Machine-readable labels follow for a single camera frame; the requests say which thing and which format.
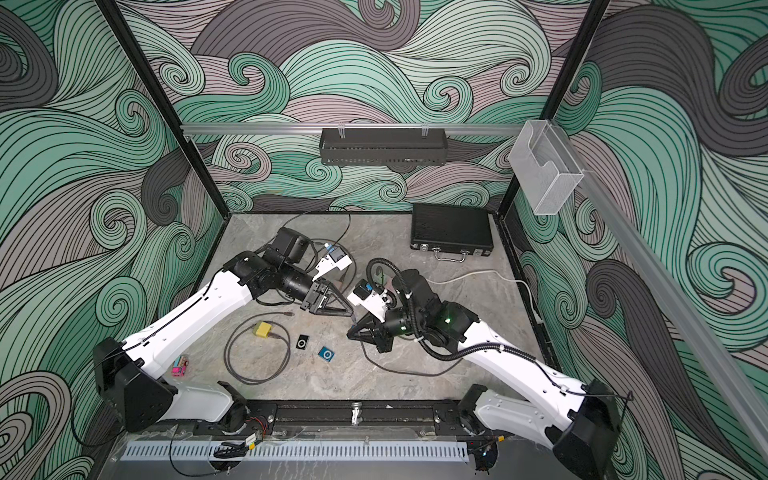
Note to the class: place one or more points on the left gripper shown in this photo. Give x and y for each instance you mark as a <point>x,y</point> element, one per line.
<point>316,297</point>

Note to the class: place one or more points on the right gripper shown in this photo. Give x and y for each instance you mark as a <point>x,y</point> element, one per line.
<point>380,333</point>

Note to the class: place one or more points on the black mp3 player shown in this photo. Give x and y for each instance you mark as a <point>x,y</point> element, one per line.
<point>302,342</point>

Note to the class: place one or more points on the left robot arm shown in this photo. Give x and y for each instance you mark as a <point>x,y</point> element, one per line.
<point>129,372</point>

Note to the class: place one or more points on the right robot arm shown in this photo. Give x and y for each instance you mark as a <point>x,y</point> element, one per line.
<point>579,422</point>

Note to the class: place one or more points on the blue mp3 player near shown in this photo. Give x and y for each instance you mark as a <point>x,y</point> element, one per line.
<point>326,354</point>

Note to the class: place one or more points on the yellow charger adapter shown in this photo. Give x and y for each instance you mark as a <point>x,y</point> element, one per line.
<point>262,329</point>

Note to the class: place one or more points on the black hard case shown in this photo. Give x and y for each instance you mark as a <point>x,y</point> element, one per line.
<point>451,229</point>

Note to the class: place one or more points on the pink toy car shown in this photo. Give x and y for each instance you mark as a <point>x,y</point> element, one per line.
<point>179,366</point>

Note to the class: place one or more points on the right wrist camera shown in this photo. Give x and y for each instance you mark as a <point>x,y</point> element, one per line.
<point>363,294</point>

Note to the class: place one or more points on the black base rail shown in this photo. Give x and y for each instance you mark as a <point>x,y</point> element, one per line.
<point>348,413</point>

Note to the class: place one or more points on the black wall shelf tray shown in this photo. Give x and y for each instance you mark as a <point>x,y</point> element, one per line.
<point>347,146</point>

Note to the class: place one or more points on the aluminium rail back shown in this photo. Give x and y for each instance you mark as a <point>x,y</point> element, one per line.
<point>276,128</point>

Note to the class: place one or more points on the aluminium rail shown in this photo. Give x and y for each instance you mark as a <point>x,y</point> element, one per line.
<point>612,191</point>
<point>276,128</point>

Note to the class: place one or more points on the clear acrylic wall holder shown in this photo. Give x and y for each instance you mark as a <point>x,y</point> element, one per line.
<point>544,162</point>

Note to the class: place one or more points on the aluminium rail right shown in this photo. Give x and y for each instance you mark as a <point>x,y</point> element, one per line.
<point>612,191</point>

